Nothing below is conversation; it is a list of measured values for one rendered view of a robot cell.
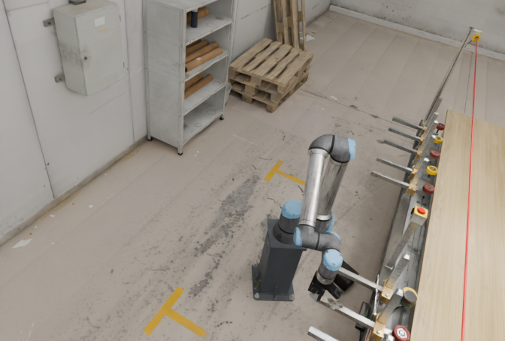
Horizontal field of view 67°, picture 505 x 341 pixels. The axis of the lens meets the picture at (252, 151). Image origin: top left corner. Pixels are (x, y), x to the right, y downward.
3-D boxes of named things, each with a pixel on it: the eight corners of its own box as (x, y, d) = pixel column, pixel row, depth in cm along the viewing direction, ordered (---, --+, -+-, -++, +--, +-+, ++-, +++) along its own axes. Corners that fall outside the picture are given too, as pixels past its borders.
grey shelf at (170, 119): (147, 140, 423) (141, -5, 329) (194, 107, 490) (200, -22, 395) (180, 155, 411) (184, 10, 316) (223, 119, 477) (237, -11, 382)
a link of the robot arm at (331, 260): (343, 250, 186) (343, 267, 178) (336, 265, 194) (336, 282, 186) (324, 245, 187) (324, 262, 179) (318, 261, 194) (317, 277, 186)
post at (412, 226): (384, 267, 243) (411, 220, 215) (385, 262, 247) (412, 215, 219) (391, 271, 242) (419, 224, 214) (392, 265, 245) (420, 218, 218)
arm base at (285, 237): (274, 243, 259) (276, 233, 253) (272, 221, 274) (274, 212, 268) (301, 245, 261) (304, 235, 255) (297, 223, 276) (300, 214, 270)
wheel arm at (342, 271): (331, 271, 223) (333, 267, 221) (333, 267, 226) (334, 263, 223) (406, 308, 211) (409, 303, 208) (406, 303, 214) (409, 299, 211)
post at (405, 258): (373, 305, 228) (403, 255, 198) (374, 300, 230) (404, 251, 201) (379, 308, 227) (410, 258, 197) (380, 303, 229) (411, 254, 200)
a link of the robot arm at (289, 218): (279, 213, 268) (284, 195, 257) (303, 218, 267) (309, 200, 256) (276, 230, 256) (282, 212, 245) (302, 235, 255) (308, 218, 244)
